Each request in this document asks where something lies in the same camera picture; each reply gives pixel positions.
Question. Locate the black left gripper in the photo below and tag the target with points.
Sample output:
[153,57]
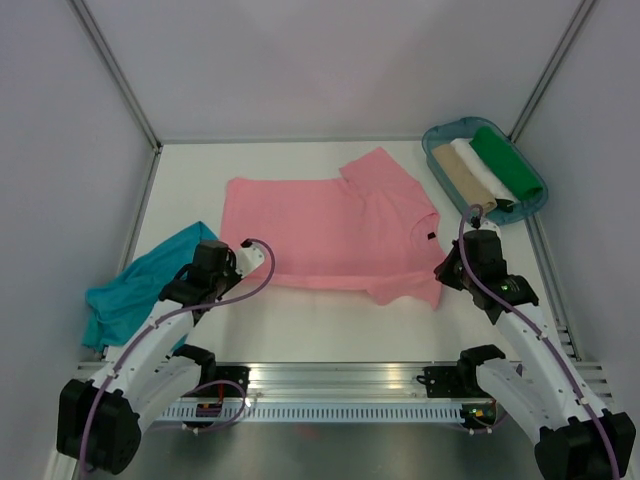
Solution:
[231,264]

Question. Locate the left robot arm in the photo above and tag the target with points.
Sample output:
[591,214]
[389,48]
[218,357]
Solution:
[101,420]

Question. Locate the aluminium frame post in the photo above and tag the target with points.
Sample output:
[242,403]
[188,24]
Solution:
[98,40]
[569,37]

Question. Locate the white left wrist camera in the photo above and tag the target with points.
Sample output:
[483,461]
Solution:
[249,257]

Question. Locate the white slotted cable duct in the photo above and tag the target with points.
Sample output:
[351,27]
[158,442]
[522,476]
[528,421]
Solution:
[270,412]

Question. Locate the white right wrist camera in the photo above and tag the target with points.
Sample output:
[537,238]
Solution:
[482,223]

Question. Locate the left aluminium frame post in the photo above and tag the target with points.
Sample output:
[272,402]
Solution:
[98,40]

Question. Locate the rolled beige t shirt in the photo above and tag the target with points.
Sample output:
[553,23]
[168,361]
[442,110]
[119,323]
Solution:
[467,188]

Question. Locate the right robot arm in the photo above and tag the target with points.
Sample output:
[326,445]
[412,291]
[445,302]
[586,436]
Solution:
[574,434]

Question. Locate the rolled white t shirt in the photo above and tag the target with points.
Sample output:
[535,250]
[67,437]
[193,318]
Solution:
[481,171]

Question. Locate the rolled green t shirt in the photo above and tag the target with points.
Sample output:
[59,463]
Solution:
[505,163]

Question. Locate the pink t shirt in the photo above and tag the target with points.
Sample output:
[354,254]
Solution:
[372,229]

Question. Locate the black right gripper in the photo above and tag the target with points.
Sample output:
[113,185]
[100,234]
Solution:
[443,270]

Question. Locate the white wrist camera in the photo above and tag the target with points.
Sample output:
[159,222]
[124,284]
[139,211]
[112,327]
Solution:
[482,223]
[249,257]

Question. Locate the right aluminium frame post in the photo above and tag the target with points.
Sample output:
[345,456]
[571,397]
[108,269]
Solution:
[569,37]

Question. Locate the aluminium mounting rail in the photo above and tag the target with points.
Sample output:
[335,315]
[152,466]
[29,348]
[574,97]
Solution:
[349,381]

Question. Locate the teal t shirt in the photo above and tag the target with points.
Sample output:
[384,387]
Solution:
[118,308]

